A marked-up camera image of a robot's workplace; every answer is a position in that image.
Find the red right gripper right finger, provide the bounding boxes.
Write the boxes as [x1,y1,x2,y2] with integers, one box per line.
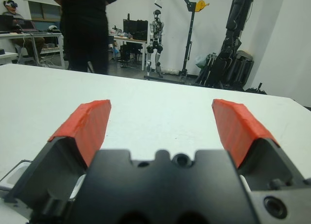
[211,99,306,192]

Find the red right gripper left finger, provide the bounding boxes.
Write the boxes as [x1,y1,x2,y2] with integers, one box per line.
[3,99,112,217]

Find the black tangled bundle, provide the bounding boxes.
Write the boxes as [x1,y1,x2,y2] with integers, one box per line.
[244,82,268,95]

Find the pale plastic bag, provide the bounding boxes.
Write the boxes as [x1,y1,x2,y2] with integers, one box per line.
[195,55,207,69]

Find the white metal desk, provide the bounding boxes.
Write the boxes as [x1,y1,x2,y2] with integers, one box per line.
[0,31,67,69]

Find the tall black equipment stack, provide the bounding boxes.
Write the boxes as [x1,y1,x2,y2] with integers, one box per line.
[194,0,255,90]

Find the wood top desk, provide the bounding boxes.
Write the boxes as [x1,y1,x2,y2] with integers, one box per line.
[112,34,149,71]

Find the person in black clothes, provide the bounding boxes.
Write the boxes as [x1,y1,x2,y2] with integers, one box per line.
[46,0,120,75]

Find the white side table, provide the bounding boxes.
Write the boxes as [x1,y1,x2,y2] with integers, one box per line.
[0,51,19,66]

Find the black desk monitors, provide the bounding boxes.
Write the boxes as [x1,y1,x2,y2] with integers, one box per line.
[123,13,149,40]

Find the black gantry crane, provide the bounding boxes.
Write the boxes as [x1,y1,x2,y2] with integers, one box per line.
[143,0,210,85]

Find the dark red laptop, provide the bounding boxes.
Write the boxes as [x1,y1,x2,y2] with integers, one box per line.
[17,19,41,33]

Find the hanging humanoid robot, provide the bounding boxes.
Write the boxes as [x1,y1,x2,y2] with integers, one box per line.
[145,9,166,79]

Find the yellow hoist winch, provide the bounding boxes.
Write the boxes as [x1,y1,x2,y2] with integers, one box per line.
[195,0,210,13]

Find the black laptop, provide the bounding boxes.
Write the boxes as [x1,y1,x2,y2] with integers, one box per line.
[0,16,16,33]

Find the seated person with headset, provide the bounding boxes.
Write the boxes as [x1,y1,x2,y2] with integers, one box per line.
[1,0,47,64]

